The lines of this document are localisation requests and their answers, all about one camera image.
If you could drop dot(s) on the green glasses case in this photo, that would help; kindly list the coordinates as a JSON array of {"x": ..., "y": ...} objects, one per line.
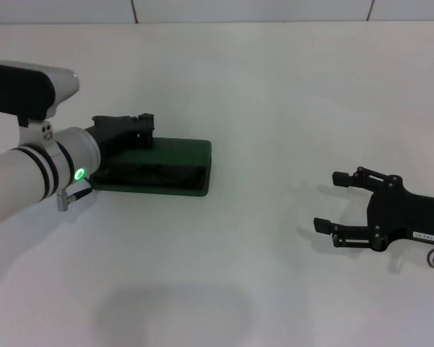
[{"x": 173, "y": 148}]

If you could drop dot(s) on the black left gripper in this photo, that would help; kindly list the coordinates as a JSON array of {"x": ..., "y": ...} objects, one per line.
[{"x": 112, "y": 130}]

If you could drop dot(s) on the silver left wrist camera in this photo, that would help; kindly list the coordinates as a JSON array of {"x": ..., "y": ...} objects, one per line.
[{"x": 21, "y": 90}]

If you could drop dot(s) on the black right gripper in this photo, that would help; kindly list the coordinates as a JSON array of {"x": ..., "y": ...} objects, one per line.
[{"x": 408, "y": 213}]

